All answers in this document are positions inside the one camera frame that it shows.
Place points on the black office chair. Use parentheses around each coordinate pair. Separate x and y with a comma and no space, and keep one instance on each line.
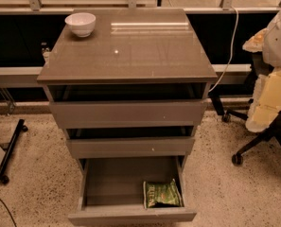
(259,67)

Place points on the black wheeled stand leg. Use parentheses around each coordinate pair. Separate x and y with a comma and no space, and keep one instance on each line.
(21,126)

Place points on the green jalapeno chip bag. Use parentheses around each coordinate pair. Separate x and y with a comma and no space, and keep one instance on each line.
(157,194)

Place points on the grey top drawer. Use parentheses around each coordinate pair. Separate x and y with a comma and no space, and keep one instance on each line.
(127,105)

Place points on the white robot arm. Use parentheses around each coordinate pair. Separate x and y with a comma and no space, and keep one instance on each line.
(271,49)

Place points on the small clear bottle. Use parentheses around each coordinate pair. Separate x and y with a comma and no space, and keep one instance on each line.
(45,51)

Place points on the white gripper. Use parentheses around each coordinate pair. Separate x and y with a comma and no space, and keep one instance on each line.
(278,44)

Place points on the white ceramic bowl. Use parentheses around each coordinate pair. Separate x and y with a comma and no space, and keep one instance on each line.
(82,24)

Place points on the grey drawer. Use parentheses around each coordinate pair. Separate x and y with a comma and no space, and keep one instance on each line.
(127,105)
(112,191)
(130,142)

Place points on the grey middle drawer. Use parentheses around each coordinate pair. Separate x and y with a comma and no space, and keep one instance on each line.
(130,142)

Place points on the grey drawer cabinet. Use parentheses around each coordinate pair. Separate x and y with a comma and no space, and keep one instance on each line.
(130,46)

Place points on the grey bottom drawer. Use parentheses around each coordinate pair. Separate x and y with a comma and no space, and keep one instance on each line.
(112,191)

